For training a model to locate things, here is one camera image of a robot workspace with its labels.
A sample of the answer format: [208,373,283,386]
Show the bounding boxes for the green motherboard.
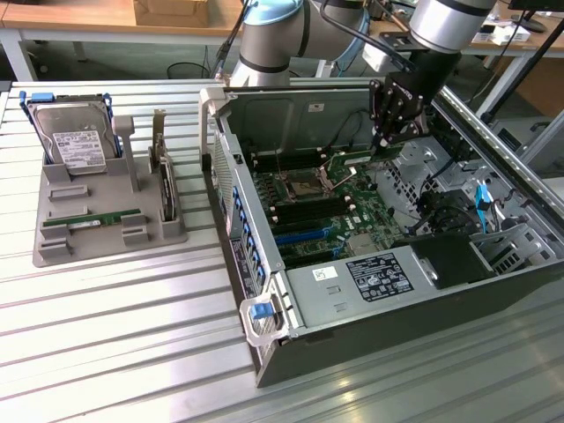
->
[250,149,409,270]

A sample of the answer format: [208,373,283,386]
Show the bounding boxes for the grey parts rack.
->
[33,115,189,269]

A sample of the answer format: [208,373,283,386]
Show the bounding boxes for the hard disk blue rails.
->
[19,90,123,177]

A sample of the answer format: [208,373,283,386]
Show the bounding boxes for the perforated metal disk bay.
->
[376,131,468,212]

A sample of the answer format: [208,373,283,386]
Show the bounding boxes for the wooden desk white frame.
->
[0,0,246,84]
[460,0,564,124]

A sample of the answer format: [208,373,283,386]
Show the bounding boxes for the grey chipset heatsink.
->
[346,234,376,256]

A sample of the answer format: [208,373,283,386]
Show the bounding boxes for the open black PC case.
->
[197,83,564,389]

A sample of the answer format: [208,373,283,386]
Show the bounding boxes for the metal disk bay bracket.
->
[469,222,557,275]

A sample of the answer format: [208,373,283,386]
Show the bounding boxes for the blue data wire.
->
[474,182,493,234]

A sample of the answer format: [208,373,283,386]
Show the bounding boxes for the black power wire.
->
[404,174,481,237]

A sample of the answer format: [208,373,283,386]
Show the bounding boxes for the metal socket cover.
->
[320,151,359,191]

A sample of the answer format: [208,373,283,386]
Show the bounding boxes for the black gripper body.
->
[382,48,463,116]

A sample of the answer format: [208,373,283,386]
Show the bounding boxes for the blue expansion slot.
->
[273,228,328,249]

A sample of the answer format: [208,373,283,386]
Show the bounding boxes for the grey power supply unit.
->
[285,244,438,331]

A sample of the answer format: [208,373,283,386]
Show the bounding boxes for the black plastic air shroud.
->
[390,232,501,291]

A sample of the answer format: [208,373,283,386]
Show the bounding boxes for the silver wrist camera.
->
[360,30,427,74]

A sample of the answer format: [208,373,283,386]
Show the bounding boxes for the black tripod pole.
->
[480,19,564,127]

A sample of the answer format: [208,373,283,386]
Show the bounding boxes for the brown cardboard box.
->
[133,0,209,26]

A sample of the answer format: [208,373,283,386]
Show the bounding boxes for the green RAM stick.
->
[43,208,143,229]
[330,147,403,174]

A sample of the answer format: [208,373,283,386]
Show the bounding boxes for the CPU socket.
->
[281,169,330,204]

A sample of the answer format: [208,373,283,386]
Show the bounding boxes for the grey equipment cabinet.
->
[486,115,564,180]

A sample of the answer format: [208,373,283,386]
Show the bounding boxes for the black expansion slot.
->
[271,219,323,235]
[278,244,335,261]

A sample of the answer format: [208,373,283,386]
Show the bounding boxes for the black monitor stand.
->
[506,0,550,33]

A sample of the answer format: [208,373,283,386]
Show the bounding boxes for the graphics card with bracket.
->
[147,108,181,224]

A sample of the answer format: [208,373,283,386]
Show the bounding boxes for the black hanging cable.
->
[213,0,261,83]

